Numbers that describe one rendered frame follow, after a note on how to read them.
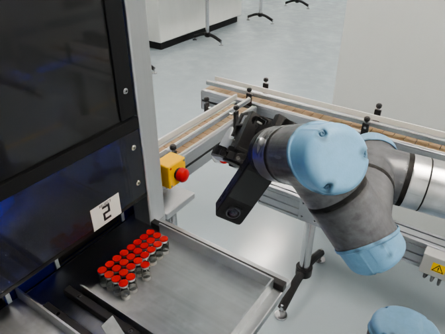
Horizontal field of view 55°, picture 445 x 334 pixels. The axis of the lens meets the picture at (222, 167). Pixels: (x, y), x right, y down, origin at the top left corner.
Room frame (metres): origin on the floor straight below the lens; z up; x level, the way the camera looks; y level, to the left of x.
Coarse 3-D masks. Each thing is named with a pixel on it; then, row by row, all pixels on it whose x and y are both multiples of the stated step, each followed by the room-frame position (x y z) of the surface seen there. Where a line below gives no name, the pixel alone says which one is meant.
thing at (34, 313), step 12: (24, 300) 0.63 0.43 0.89; (0, 312) 0.61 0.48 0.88; (12, 312) 0.61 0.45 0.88; (24, 312) 0.61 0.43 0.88; (36, 312) 0.61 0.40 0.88; (48, 312) 0.58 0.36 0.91; (0, 324) 0.58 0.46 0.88; (12, 324) 0.58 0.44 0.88; (24, 324) 0.58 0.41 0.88; (36, 324) 0.58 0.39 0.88; (48, 324) 0.58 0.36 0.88; (60, 324) 0.56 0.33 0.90
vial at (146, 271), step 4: (140, 264) 0.70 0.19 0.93; (144, 264) 0.70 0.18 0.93; (148, 264) 0.70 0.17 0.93; (144, 268) 0.69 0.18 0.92; (148, 268) 0.70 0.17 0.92; (144, 272) 0.69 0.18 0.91; (148, 272) 0.70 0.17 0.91; (144, 276) 0.69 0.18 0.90; (148, 276) 0.69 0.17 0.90; (144, 280) 0.69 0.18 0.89; (148, 280) 0.69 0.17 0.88
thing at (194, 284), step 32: (160, 224) 0.86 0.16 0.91; (192, 256) 0.77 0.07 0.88; (224, 256) 0.74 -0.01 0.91; (96, 288) 0.67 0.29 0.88; (160, 288) 0.67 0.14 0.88; (192, 288) 0.67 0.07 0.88; (224, 288) 0.67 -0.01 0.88; (256, 288) 0.67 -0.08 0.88; (128, 320) 0.57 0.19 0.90; (160, 320) 0.59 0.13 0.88; (192, 320) 0.59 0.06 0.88; (224, 320) 0.59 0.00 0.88
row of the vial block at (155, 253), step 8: (160, 240) 0.78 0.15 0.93; (152, 248) 0.76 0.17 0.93; (160, 248) 0.77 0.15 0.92; (168, 248) 0.79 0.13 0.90; (144, 256) 0.73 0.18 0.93; (152, 256) 0.74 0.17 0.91; (160, 256) 0.76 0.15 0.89; (128, 264) 0.70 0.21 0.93; (136, 264) 0.71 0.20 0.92; (152, 264) 0.74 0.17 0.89; (120, 272) 0.68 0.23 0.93; (128, 272) 0.69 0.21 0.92; (136, 272) 0.70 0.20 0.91; (112, 280) 0.65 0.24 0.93; (136, 280) 0.69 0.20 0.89
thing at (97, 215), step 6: (114, 198) 0.80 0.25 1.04; (102, 204) 0.77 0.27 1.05; (114, 204) 0.80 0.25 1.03; (120, 204) 0.81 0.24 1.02; (96, 210) 0.76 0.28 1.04; (102, 210) 0.77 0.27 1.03; (114, 210) 0.80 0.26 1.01; (120, 210) 0.81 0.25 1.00; (96, 216) 0.75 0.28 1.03; (102, 216) 0.77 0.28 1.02; (114, 216) 0.79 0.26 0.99; (96, 222) 0.75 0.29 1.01; (102, 222) 0.76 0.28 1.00; (96, 228) 0.75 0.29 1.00
